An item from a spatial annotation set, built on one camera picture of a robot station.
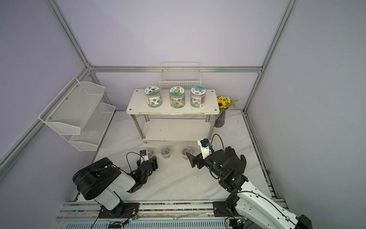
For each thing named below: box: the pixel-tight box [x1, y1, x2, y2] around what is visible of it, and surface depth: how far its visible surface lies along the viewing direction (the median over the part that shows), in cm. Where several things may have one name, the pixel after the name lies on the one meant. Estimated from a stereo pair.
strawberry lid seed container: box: [143, 85, 163, 109], surface depth 73 cm
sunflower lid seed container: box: [169, 85, 186, 109], surface depth 72 cm
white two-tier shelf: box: [126, 88, 221, 144], surface depth 84 cm
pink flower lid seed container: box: [190, 85, 207, 109], surface depth 73 cm
